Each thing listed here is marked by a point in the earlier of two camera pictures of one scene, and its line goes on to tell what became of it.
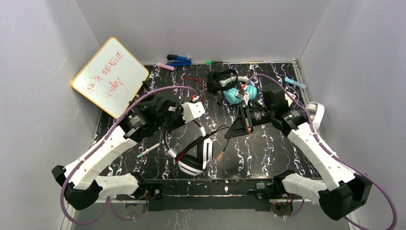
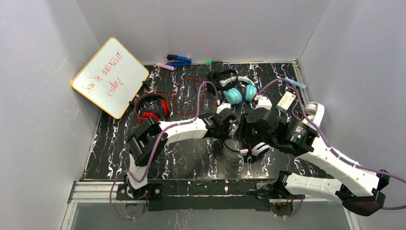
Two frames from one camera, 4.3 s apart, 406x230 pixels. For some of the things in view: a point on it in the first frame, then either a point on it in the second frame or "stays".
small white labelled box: x=289 y=99 stays
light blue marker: x=289 y=80 stays
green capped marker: x=209 y=62 stays
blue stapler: x=174 y=60 stays
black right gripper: x=248 y=120 → x=246 y=136
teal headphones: x=230 y=94 stays
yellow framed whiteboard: x=111 y=78 stays
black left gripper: x=173 y=117 → x=229 y=123
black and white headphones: x=195 y=160 → x=232 y=153
